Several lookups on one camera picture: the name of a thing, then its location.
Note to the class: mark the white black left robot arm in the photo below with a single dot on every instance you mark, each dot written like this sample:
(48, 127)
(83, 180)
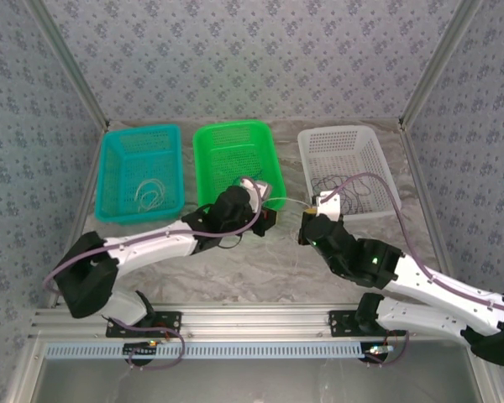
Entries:
(151, 245)

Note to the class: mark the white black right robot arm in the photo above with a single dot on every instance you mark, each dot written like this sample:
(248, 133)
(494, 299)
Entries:
(437, 285)

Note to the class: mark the green perforated plastic basket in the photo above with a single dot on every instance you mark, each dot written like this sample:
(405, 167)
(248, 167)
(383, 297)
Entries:
(227, 159)

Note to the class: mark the white perforated plastic basket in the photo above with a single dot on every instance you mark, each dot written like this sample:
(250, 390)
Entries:
(340, 147)

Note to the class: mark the small black controller board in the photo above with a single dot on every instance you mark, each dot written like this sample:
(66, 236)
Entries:
(376, 354)
(138, 349)

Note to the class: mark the teal perforated plastic basket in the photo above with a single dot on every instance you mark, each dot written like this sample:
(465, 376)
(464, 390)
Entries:
(138, 159)

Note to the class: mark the aluminium table side bar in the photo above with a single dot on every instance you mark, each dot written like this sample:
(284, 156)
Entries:
(411, 147)
(82, 197)

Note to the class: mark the grey metal bottom panel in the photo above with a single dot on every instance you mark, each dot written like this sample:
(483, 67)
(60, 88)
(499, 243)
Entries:
(252, 382)

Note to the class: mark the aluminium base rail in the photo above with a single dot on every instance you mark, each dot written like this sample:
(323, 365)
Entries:
(252, 321)

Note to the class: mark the aluminium frame post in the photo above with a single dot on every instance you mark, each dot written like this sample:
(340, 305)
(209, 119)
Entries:
(71, 63)
(437, 63)

